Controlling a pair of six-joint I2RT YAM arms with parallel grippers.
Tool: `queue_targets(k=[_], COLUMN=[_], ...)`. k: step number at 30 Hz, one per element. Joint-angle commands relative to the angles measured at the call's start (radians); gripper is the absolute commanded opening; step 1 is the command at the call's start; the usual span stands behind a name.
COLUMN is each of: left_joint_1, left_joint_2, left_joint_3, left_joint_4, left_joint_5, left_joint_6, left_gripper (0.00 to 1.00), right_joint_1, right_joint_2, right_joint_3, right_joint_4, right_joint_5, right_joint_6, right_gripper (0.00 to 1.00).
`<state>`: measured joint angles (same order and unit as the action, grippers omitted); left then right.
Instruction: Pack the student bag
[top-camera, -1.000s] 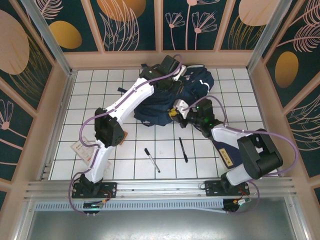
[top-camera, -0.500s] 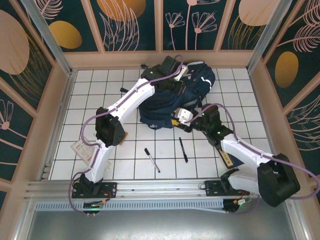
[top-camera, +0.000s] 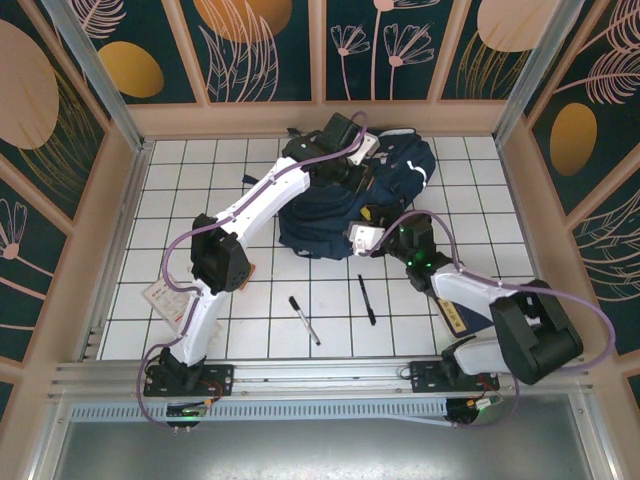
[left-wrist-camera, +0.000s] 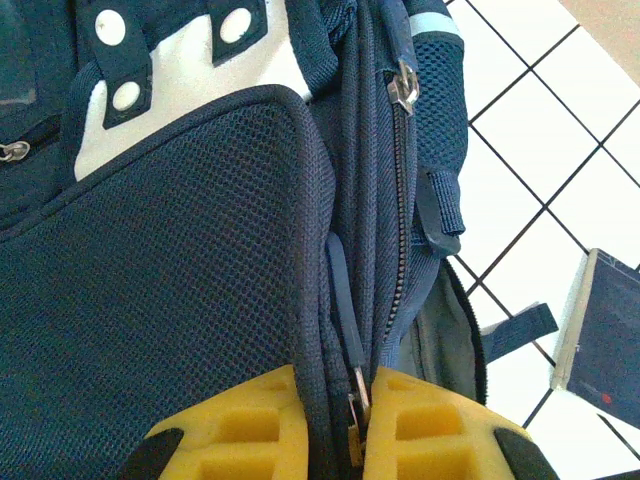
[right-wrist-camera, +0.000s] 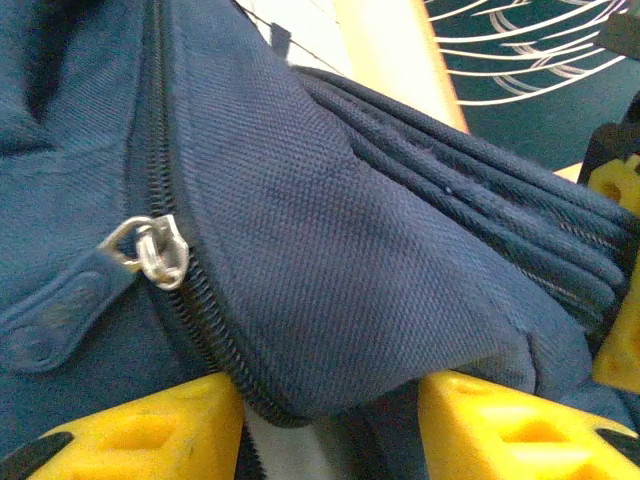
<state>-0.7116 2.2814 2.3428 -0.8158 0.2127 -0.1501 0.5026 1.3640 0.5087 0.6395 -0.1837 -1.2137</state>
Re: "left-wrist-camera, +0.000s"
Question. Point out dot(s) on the navy blue backpack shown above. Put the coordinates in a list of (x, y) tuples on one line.
[(175, 250)]

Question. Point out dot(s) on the navy blue book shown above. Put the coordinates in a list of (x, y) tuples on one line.
[(605, 340)]

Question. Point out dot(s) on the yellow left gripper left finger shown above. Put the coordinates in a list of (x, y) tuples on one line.
[(250, 430)]

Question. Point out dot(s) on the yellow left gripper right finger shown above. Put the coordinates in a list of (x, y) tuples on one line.
[(430, 430)]

